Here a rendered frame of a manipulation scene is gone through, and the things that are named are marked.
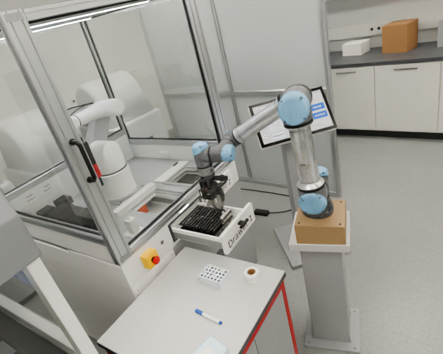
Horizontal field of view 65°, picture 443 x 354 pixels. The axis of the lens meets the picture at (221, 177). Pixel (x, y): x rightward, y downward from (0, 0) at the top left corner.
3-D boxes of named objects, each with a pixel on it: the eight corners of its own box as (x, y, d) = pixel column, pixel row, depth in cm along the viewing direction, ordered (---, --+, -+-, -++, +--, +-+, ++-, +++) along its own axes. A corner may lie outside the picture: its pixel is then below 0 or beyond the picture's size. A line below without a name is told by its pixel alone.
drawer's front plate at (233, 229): (255, 219, 183) (251, 201, 178) (227, 255, 163) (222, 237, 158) (252, 218, 184) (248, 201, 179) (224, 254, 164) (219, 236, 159)
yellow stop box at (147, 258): (161, 260, 168) (157, 248, 165) (152, 270, 163) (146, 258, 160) (154, 258, 171) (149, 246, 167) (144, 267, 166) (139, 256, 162)
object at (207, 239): (250, 218, 182) (248, 208, 180) (225, 250, 164) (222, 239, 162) (191, 208, 205) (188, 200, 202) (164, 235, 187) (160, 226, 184)
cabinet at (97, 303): (261, 267, 268) (240, 178, 232) (181, 390, 196) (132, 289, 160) (169, 244, 321) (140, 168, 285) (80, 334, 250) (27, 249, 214)
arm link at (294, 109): (330, 198, 158) (309, 81, 135) (328, 218, 146) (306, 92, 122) (304, 200, 162) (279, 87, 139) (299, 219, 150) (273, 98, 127)
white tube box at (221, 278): (231, 276, 159) (229, 270, 157) (221, 289, 153) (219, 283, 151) (209, 269, 166) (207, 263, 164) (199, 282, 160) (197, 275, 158)
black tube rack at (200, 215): (233, 220, 184) (230, 210, 181) (216, 241, 172) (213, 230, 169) (200, 214, 196) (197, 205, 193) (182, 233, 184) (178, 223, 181)
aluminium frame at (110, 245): (234, 159, 224) (191, -22, 177) (121, 266, 154) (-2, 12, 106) (133, 154, 278) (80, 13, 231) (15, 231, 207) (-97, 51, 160)
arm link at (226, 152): (236, 138, 157) (214, 140, 161) (229, 148, 148) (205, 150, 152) (240, 153, 160) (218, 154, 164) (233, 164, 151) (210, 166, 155)
